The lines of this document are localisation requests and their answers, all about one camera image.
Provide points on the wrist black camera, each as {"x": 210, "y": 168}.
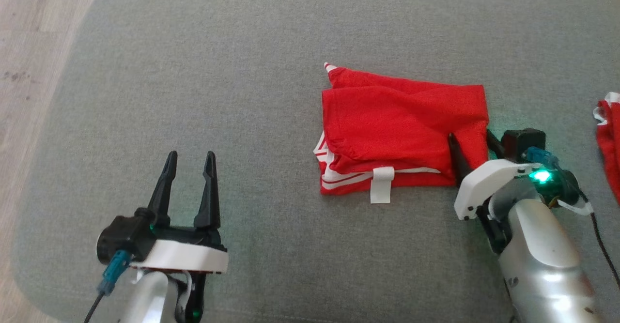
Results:
{"x": 523, "y": 141}
{"x": 123, "y": 233}

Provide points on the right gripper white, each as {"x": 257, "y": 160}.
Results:
{"x": 484, "y": 182}

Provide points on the grey fabric sofa seat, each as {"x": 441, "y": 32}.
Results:
{"x": 271, "y": 119}

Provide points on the red shorts with white stripe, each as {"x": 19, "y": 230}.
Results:
{"x": 611, "y": 139}

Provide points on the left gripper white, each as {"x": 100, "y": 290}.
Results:
{"x": 189, "y": 257}

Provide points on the red shirt with white sleeves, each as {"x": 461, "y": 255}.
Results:
{"x": 402, "y": 115}

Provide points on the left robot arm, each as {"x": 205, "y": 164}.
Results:
{"x": 147, "y": 299}

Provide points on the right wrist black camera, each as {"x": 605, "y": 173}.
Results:
{"x": 523, "y": 141}

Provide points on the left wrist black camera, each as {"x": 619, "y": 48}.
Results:
{"x": 123, "y": 233}

